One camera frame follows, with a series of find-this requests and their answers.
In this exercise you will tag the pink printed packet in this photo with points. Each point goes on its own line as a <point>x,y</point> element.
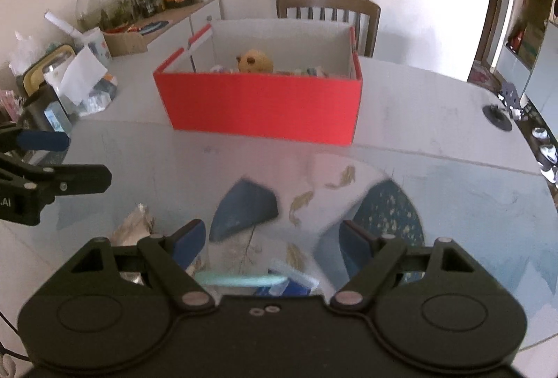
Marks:
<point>11,104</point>

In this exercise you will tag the blue white packet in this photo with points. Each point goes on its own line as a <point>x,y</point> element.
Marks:
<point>296,280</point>

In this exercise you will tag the white paper sheet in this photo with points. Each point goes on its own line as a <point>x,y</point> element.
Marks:
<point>85,73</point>

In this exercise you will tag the cardboard tray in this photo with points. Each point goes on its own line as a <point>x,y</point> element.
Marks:
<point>126,42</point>

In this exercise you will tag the red cardboard box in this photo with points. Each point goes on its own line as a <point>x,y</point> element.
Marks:
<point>261,103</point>

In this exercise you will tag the black round desk grommet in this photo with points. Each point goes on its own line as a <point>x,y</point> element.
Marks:
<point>498,116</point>

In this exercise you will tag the crumpled clear wrapper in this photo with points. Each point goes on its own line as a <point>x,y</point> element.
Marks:
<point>133,225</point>

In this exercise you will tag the yellow plush toy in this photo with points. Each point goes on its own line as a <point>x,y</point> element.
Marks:
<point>255,60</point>

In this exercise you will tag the clear plastic bag of jars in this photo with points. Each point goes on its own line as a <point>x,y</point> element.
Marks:
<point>117,5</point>

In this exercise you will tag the white wood-topped cabinet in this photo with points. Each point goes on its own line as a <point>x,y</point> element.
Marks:
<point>183,22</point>

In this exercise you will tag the brown wooden chair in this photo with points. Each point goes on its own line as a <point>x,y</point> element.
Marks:
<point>329,14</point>

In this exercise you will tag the black oval plate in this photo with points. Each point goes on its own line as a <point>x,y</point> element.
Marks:
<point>153,26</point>

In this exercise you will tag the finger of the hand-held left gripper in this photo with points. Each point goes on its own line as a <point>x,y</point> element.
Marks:
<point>83,179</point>
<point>43,140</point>

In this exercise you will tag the brown cardboard carton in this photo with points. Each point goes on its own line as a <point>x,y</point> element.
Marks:
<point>532,42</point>

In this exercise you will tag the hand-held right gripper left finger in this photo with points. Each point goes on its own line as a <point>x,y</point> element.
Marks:
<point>189,240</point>

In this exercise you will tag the teal toothbrush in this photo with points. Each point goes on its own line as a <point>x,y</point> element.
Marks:
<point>239,278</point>

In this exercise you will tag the rolled white paper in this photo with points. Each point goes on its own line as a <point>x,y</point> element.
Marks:
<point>63,24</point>

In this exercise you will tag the white shoe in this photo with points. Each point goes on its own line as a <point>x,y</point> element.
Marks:
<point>550,152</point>
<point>551,174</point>

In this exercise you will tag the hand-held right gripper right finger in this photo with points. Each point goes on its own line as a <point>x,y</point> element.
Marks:
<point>355,243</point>

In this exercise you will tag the clear plastic wrapped packet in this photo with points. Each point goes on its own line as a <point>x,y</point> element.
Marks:
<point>99,94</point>

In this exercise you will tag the small light blue box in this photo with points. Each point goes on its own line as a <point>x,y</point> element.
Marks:
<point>59,118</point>

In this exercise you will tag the dark blue tag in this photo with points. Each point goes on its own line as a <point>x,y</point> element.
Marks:
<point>511,94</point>

